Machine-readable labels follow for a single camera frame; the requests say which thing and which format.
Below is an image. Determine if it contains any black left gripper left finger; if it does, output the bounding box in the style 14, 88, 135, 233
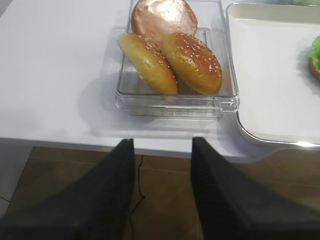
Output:
0, 139, 135, 240

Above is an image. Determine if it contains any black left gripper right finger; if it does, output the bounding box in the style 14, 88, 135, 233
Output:
190, 137, 320, 240

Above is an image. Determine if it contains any green lettuce leaf on bun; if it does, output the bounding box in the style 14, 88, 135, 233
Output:
309, 36, 320, 73

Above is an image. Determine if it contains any silver metal tray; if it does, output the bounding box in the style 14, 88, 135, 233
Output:
226, 2, 320, 148

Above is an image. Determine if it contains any right sesame bun top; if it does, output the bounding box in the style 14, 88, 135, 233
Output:
161, 32, 223, 95

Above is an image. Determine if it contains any sesame bun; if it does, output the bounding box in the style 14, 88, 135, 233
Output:
161, 32, 223, 95
117, 33, 178, 95

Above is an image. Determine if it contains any clear box with buns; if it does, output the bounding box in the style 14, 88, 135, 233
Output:
115, 0, 240, 119

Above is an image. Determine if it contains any left sesame bun top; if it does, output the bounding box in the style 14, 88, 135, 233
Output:
117, 33, 178, 95

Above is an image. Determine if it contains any bottom bun on tray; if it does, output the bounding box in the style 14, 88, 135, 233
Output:
309, 57, 320, 82

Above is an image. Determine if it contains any smooth brown bun half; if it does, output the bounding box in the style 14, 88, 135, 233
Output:
131, 0, 198, 46

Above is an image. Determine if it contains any thin black floor cable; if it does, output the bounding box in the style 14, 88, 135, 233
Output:
129, 154, 146, 240

